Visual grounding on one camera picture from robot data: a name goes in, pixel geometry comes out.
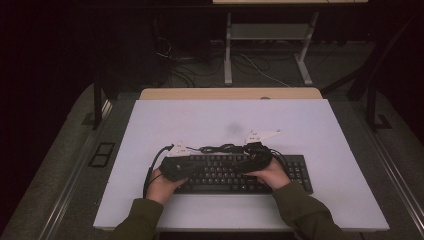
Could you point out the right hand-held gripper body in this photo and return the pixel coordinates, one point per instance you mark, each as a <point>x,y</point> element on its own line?
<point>258,156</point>

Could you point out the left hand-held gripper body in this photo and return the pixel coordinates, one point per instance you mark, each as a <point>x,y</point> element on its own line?
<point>175,168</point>

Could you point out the black keyboard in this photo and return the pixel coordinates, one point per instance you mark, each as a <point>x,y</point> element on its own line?
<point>216,173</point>

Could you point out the person's right hand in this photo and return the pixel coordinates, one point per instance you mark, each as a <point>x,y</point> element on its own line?
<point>275,176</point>

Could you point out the person's left hand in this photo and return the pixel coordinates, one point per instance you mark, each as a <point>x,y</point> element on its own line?
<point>160,190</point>

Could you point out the light wooden table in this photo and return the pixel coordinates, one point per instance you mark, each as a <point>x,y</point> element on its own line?
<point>216,94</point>

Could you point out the thin black metal stand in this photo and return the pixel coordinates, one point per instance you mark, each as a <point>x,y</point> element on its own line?
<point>97,106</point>

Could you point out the large black metal stand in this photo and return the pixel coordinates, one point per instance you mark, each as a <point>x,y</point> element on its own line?
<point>371,100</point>

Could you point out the metal floor rail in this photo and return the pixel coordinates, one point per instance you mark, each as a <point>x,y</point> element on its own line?
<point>71,186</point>
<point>393,176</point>

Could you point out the white metal frame desk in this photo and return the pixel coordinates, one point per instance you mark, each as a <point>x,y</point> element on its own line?
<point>266,31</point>

